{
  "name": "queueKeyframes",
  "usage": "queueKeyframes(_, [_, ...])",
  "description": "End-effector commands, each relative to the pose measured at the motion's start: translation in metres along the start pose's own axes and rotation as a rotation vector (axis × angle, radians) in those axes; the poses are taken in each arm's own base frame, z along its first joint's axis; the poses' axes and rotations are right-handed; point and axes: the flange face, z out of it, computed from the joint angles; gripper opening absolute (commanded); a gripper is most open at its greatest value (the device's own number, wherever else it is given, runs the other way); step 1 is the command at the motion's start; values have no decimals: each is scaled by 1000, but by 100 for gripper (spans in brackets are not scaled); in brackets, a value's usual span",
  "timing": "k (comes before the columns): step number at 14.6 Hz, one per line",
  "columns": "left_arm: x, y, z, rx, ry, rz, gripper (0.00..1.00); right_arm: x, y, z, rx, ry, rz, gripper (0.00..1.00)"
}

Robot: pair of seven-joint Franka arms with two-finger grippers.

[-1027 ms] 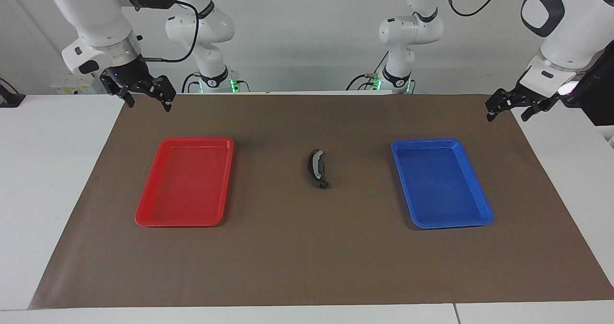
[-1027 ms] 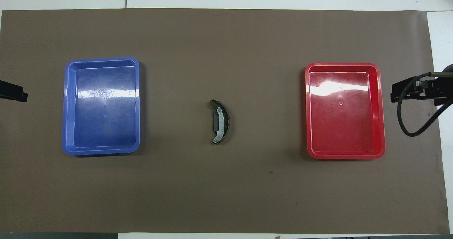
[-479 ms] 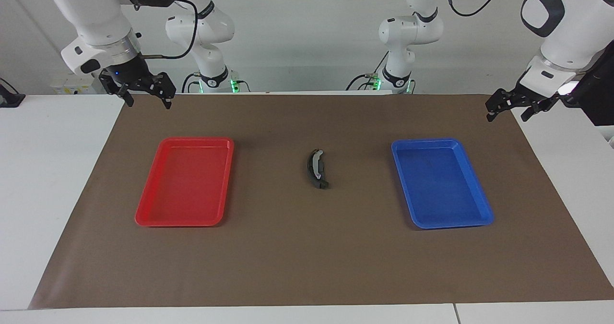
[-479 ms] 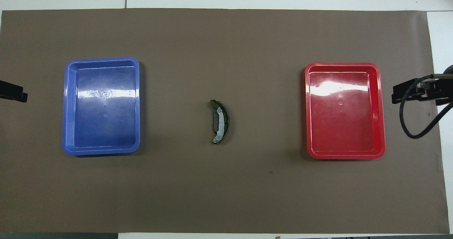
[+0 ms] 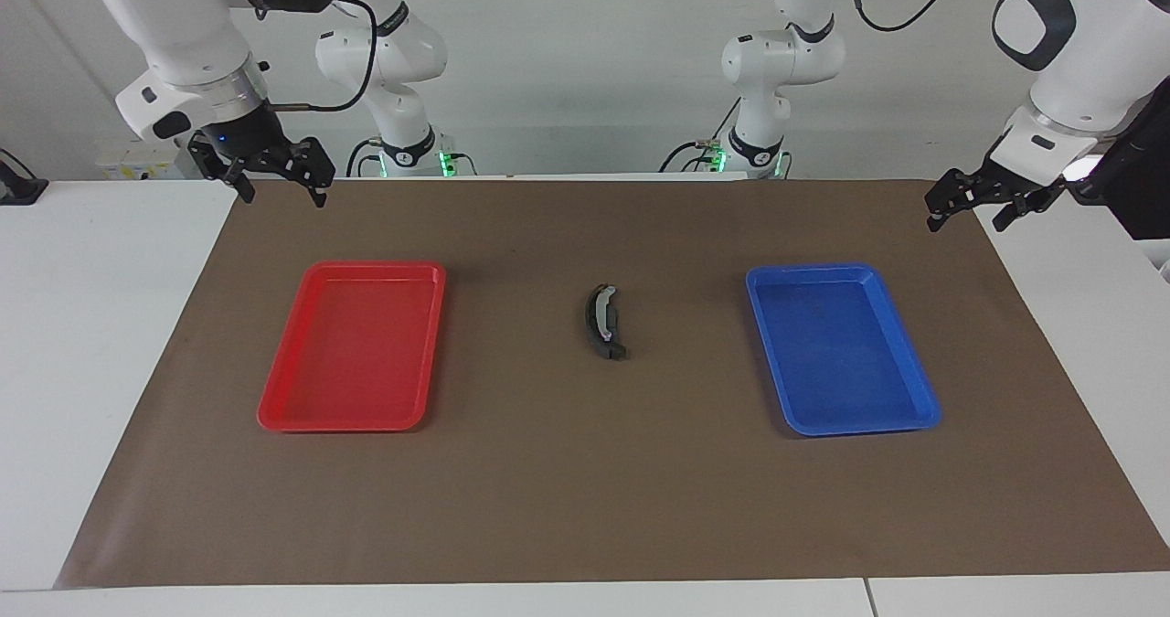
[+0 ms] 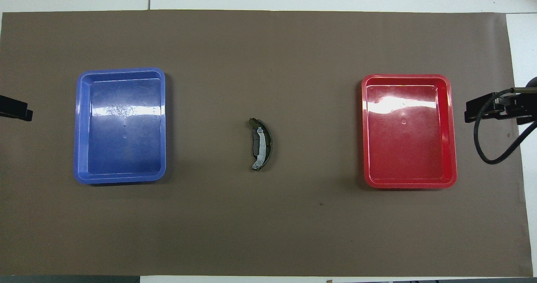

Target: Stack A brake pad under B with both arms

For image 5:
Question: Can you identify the black right base cable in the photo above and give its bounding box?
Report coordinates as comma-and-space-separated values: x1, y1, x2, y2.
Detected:
345, 136, 385, 179

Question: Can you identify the black left base cable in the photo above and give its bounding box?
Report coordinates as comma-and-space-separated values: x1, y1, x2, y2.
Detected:
658, 96, 743, 176

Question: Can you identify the red plastic tray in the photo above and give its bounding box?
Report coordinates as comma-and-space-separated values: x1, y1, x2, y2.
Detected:
257, 261, 447, 433

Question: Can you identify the brown table mat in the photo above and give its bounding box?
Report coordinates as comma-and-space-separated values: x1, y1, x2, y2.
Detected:
53, 178, 1170, 590

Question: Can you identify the white yellow-labelled box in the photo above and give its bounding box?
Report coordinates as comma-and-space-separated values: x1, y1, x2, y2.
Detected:
96, 137, 200, 181

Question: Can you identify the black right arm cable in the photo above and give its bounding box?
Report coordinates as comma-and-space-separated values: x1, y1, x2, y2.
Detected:
263, 0, 378, 113

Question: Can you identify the black base cable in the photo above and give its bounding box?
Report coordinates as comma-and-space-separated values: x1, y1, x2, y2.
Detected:
345, 136, 385, 179
658, 96, 743, 176

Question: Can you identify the small black clamp device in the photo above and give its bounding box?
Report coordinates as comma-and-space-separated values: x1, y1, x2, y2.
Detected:
0, 149, 48, 207

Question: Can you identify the large black equipment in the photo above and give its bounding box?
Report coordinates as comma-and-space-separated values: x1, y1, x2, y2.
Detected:
1068, 78, 1170, 241

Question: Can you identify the long curved brake pad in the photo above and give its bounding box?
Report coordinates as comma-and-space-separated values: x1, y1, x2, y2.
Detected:
582, 283, 624, 355

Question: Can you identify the blue plastic tray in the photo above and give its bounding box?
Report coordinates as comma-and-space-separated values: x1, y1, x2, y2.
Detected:
745, 263, 942, 437

